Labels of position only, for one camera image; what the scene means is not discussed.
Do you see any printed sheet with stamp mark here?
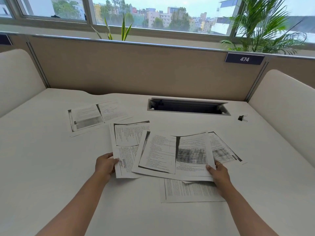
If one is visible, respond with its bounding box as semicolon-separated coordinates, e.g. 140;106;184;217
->
109;120;151;179

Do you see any printed sheet with dark table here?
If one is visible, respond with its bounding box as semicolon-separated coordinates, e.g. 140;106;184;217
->
132;130;216;182

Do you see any white rounded side divider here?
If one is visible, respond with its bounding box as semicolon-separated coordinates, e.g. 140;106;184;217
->
248;69;315;167
0;49;47;118

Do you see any person's left forearm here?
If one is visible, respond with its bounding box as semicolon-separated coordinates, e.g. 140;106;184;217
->
36;172;113;236

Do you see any printed sheet with small table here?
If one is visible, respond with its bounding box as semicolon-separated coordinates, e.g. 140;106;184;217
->
207;131;248;165

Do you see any green palm plant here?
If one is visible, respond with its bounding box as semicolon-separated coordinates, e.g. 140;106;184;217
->
219;0;308;56

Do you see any person's right hand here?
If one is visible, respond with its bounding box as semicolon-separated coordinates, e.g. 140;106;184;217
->
205;162;233;192

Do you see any green snake plant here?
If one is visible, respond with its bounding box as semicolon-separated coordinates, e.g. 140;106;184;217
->
90;12;133;42

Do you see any printed sheet with grey band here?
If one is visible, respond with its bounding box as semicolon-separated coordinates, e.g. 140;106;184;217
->
68;99;133;138

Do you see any person's right forearm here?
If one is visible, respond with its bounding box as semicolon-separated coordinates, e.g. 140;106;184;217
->
216;182;279;236

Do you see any person's left hand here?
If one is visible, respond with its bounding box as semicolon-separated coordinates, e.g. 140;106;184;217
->
95;153;120;179

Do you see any beige desk partition panel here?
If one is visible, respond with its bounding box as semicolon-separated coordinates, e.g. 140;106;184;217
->
0;31;32;53
27;35;269;101
265;55;315;80

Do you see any printed sheet of plain text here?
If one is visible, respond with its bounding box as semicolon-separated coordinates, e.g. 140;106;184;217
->
159;178;226;203

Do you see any desk cable tray opening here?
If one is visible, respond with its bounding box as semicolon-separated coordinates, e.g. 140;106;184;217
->
147;97;232;116

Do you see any grey framed window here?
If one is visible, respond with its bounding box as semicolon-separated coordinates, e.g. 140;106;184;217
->
0;0;315;44

